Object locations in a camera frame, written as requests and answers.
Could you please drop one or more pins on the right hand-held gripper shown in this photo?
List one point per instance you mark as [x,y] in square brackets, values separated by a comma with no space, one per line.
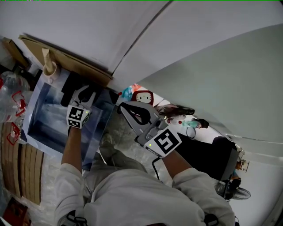
[162,141]

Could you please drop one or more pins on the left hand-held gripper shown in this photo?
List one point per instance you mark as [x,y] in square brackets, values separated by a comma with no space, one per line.
[76,115]

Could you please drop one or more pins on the black item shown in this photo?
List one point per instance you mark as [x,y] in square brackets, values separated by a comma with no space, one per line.
[69,88]

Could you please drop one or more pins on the person's left forearm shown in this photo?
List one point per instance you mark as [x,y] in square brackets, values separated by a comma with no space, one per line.
[71,148]

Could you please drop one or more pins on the person's right forearm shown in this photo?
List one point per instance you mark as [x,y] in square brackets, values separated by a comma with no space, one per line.
[174,162]

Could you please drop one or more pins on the teal patterned packet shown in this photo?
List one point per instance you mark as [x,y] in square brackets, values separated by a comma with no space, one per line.
[129,91]

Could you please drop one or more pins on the red cartoon cat toy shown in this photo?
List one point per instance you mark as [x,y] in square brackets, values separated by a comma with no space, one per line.
[143,97]

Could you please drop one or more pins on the person's grey shoe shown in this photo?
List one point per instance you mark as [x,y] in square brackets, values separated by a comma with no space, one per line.
[107,141]

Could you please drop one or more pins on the beige cup with wooden stick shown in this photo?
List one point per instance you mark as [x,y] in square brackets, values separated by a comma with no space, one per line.
[50,69]

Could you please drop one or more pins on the brown cardboard sheet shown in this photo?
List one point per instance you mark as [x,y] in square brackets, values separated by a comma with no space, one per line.
[73,61]

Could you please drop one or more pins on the dark shiny bag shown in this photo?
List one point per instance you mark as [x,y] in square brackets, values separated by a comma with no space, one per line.
[177,110]

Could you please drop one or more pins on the clear bottle with red cap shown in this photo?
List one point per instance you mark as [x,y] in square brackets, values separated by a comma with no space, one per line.
[174,121]

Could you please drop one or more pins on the bag of clear plastic bottles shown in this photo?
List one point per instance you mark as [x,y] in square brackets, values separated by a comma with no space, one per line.
[12,95]

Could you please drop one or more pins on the stack of wooden boards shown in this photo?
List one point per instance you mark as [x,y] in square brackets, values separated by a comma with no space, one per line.
[24,167]

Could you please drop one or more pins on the teal bottle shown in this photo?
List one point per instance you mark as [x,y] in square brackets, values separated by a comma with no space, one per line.
[191,124]

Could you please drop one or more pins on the brown cardboard box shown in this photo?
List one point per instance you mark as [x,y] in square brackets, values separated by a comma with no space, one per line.
[14,51]

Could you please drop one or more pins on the person's white shirt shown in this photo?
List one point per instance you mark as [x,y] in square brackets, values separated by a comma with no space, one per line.
[141,198]

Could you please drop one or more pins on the red book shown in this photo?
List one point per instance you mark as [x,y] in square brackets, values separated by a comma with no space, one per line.
[15,213]

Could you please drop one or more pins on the small floor fan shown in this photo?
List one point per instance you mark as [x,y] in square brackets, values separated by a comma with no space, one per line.
[239,193]

